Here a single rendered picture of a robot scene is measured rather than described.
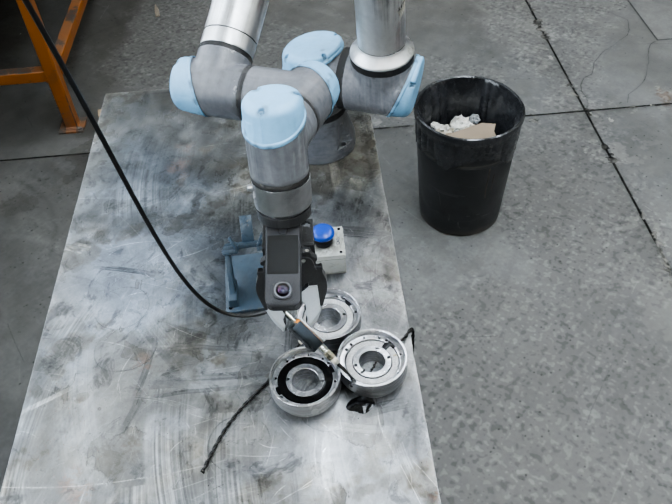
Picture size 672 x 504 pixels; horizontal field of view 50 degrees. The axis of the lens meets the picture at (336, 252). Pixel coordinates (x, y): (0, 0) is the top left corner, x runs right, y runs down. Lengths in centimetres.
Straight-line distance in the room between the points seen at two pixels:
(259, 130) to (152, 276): 52
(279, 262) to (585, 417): 132
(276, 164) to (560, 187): 191
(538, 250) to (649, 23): 160
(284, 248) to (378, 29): 49
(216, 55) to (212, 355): 46
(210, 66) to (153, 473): 56
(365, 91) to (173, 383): 61
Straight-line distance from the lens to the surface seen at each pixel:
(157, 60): 349
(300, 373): 110
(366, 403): 108
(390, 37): 128
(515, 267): 237
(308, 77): 95
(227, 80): 97
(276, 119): 84
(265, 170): 87
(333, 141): 144
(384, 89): 132
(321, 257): 121
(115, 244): 138
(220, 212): 139
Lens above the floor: 172
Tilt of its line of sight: 46 degrees down
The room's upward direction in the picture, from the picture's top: 4 degrees counter-clockwise
